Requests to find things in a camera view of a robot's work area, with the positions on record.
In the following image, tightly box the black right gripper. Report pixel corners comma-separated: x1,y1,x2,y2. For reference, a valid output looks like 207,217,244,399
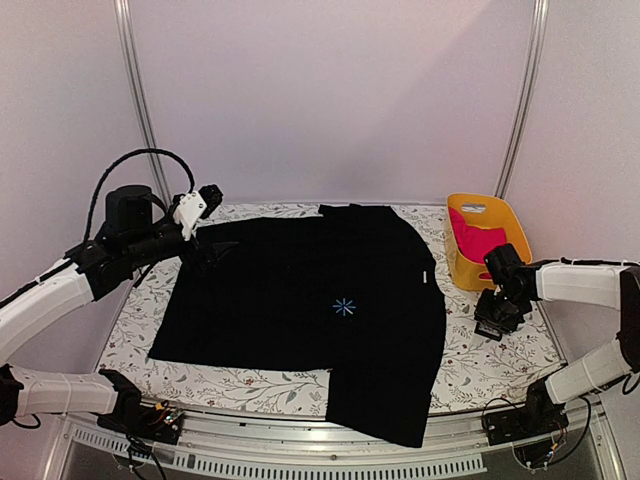
475,288,529,334

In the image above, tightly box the black t-shirt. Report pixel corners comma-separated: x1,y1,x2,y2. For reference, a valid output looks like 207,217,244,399
149,204,446,448

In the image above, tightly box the black brooch display box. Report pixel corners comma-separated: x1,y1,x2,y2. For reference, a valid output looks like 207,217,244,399
474,321,504,342

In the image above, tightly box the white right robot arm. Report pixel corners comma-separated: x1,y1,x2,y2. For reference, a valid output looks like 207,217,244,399
474,244,639,436

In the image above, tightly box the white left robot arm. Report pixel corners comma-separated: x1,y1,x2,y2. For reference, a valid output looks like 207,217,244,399
1,185,227,434

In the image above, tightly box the floral tablecloth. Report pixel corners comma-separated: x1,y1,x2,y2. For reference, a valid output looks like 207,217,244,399
98,205,564,420

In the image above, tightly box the magenta cloth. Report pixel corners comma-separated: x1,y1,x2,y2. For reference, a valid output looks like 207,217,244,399
448,208,507,263

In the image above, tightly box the yellow plastic basket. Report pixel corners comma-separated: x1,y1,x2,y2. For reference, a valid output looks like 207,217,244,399
444,193,532,291

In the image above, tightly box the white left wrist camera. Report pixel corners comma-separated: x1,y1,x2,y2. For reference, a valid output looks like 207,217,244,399
172,192,207,241

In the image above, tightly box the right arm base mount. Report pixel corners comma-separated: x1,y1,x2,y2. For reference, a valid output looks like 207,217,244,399
481,395,569,446

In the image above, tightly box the aluminium corner post right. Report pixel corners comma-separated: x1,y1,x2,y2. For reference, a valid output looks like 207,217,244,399
494,0,549,200

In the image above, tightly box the aluminium corner post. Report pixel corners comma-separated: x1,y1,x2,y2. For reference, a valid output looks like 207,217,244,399
113,0,172,203
494,0,549,200

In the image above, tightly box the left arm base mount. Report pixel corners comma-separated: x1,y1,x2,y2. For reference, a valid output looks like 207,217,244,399
97,390,184,445

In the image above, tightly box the aluminium corner post left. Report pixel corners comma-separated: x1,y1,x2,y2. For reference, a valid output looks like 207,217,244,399
113,0,172,203

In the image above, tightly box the aluminium front rail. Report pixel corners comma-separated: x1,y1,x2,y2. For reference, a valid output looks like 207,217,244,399
43,399,630,479

